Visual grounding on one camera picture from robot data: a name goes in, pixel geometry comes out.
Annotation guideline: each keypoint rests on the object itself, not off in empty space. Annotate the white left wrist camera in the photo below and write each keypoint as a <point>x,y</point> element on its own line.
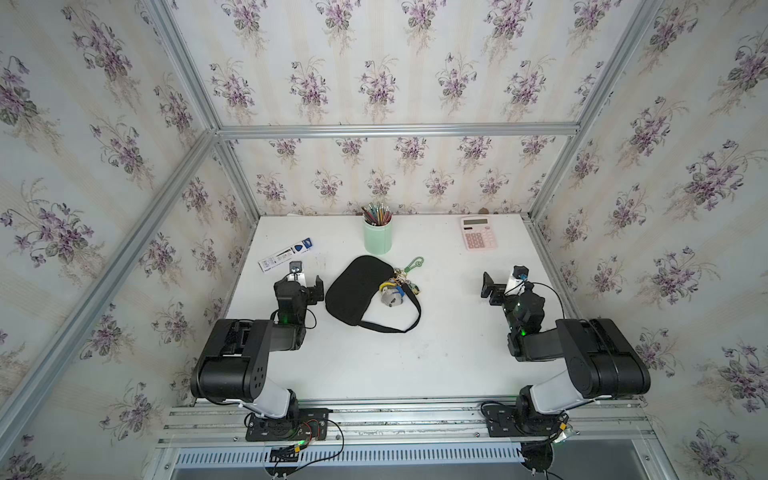
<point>296,273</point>

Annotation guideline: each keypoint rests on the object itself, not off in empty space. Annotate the white blue refill box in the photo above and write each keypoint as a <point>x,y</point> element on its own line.
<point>285,255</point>

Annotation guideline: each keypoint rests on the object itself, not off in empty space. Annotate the aluminium mounting rail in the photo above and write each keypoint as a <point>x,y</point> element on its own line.
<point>381,421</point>

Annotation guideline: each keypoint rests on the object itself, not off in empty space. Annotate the pink calculator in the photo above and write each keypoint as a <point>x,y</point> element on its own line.
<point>477,233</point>

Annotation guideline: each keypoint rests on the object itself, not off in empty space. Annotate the bundle of coloured pencils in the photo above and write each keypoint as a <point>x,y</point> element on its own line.
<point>376,214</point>

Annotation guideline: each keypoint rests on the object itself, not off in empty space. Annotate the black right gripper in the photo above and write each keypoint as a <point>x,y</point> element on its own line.
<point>498,290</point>

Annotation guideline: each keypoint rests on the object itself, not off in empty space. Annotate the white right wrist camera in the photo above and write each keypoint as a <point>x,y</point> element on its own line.
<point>518,277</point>

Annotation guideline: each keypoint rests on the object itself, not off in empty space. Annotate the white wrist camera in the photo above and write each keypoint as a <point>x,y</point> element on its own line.
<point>296,273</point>
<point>518,277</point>

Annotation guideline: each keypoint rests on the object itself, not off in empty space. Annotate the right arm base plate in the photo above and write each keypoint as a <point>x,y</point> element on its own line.
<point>506,421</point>

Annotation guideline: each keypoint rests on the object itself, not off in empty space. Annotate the yellow hat doll charm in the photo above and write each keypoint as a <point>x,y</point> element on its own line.
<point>391,293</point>

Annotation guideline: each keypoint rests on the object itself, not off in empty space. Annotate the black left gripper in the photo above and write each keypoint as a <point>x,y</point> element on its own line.
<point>312,293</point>

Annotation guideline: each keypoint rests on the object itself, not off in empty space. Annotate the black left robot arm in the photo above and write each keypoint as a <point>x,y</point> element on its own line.
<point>232,368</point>

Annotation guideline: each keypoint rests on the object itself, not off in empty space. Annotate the black fabric shoulder bag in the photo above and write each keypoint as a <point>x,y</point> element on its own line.
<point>350,295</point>

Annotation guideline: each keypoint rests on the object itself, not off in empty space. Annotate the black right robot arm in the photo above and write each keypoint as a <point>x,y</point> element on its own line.
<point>599,362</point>

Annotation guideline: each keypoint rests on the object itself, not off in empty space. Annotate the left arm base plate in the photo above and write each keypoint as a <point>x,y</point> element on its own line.
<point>308,424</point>

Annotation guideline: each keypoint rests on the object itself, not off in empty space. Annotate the green carabiner key charm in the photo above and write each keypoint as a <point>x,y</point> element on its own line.
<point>414,264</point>

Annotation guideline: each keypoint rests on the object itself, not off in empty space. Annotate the green pencil cup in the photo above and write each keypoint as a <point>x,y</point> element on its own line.
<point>378,239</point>

